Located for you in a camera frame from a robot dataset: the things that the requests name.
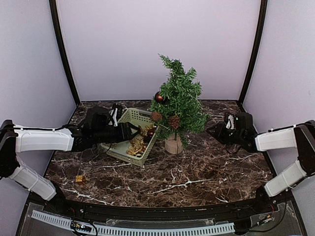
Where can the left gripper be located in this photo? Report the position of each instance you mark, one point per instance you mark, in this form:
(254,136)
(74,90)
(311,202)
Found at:
(125,133)

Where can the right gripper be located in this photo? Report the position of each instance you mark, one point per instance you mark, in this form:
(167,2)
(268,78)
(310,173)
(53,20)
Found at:
(218,133)

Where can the large brown pine cone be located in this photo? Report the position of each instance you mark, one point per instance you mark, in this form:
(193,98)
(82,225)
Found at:
(156,116)

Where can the beige plastic basket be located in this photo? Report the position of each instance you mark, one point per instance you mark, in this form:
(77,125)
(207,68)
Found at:
(139,118)

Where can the small green christmas tree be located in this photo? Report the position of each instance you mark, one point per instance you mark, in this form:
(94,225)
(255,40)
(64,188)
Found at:
(181,98)

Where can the red ball ornament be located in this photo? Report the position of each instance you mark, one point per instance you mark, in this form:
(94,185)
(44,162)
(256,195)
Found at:
(150,133)
(158,98)

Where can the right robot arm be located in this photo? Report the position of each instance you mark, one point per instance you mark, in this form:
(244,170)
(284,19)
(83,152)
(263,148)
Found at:
(238,129)

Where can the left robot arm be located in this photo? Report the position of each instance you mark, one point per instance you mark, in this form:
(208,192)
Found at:
(100,125)

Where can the wooden tree base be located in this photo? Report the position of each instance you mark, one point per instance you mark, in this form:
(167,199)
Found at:
(173,144)

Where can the gold ornaments pile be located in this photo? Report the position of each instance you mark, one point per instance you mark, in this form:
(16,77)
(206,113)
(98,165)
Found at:
(137,148)

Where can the gold gift box ornament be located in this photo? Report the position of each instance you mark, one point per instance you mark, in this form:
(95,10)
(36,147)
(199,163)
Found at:
(81,180)

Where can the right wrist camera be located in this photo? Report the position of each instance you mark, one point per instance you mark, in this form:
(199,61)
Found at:
(229,120)

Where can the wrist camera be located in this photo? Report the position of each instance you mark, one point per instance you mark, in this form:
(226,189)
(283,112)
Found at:
(116,114)
(229,120)

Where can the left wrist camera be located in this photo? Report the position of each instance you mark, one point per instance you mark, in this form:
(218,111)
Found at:
(116,114)

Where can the black front rail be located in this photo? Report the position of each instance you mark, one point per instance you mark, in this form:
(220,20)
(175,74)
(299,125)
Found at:
(238,211)

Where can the white cable duct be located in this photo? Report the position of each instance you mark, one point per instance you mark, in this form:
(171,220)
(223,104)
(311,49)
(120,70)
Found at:
(97,229)

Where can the right black frame post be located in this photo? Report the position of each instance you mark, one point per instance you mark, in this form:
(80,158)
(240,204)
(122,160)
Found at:
(255,50)

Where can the black frame post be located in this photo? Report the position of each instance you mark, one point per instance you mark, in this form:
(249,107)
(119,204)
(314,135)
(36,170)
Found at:
(62,50)
(255,50)

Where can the left black frame post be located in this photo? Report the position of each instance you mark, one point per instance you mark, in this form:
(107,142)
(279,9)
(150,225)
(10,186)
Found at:
(62,50)

